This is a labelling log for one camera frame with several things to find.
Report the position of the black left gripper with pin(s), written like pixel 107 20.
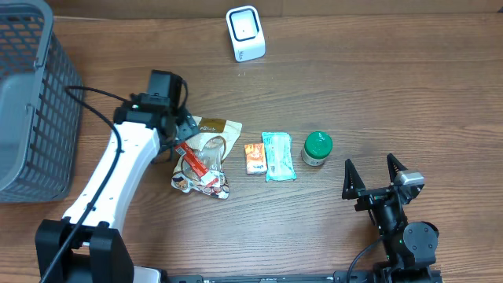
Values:
pixel 185 128

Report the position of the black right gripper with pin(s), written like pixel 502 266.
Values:
pixel 377 196

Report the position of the brown snack packets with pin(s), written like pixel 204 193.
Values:
pixel 212 145

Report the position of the red snack packet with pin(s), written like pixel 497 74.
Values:
pixel 207 178

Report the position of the green lidded jar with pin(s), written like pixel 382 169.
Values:
pixel 317 148

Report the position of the orange Kleenex tissue pack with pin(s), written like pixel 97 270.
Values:
pixel 255 159

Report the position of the mint green wipes pack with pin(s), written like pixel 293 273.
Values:
pixel 278 150

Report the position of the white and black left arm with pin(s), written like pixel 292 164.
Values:
pixel 86 245

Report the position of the white barcode scanner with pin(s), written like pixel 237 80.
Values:
pixel 246 33

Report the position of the grey plastic mesh basket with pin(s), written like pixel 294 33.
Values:
pixel 39 121

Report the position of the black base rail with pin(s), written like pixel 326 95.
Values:
pixel 306 278

